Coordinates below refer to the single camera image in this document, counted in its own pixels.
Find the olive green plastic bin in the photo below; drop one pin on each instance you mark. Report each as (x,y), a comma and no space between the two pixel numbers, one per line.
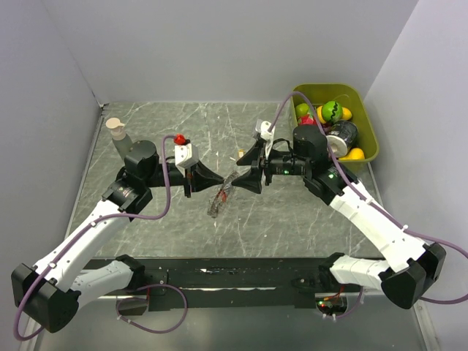
(320,93)

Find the red tagged key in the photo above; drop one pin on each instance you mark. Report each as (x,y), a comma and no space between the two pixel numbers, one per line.
(221,195)

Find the black tin can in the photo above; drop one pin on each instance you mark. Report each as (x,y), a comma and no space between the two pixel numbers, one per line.
(342,137)

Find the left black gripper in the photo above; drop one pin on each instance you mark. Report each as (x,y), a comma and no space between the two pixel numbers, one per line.
(199,178)

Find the red dragon fruit toy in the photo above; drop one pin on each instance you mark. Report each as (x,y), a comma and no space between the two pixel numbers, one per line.
(306,120)

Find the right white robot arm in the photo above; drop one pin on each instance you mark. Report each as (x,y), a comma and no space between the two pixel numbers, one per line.
(409,265)

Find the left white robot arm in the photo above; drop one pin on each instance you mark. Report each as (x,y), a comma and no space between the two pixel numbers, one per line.
(53,289)

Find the green watermelon toy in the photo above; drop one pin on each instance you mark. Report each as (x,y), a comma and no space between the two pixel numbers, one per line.
(331,111)

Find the grey bottle with beige cap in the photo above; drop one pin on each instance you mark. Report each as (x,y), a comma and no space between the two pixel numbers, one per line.
(121,140)

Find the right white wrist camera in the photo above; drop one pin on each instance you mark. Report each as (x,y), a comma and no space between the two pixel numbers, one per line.
(265,131)

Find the green lime toy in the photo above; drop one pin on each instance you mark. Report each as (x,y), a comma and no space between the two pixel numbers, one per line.
(302,110)

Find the yellow banana toy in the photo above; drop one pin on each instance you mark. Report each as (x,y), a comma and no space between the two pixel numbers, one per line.
(354,154)

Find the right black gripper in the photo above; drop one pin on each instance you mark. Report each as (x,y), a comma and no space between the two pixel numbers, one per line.
(251,180)

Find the yellow lemon toy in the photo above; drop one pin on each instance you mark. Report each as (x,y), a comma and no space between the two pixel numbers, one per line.
(346,114)

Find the black mounting base plate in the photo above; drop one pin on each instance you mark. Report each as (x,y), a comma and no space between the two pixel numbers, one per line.
(233,282)

